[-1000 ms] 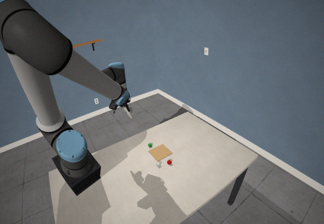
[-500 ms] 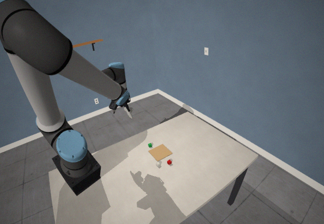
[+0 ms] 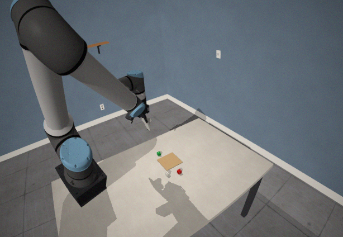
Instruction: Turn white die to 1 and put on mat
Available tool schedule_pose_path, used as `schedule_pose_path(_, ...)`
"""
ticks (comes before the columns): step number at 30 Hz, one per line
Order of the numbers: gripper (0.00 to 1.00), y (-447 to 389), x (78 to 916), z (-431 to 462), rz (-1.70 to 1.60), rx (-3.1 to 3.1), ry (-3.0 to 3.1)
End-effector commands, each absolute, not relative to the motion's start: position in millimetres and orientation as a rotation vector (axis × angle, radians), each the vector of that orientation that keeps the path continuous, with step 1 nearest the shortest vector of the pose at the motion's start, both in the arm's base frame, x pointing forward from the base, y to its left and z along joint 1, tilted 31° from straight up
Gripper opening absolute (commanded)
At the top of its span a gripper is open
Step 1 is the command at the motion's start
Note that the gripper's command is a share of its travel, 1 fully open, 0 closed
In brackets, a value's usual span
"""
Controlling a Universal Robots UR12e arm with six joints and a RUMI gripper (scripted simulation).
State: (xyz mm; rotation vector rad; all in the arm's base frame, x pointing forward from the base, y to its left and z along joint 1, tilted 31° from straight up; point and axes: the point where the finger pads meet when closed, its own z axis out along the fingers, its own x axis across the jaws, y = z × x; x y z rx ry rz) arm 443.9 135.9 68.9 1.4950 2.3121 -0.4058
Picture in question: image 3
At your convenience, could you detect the tan flat mat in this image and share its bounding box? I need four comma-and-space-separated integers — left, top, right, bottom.
157, 153, 182, 171

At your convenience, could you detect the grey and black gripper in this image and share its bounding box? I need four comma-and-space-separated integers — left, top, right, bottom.
137, 98, 151, 131

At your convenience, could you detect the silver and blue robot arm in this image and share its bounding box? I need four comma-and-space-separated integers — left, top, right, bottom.
10, 0, 146, 188

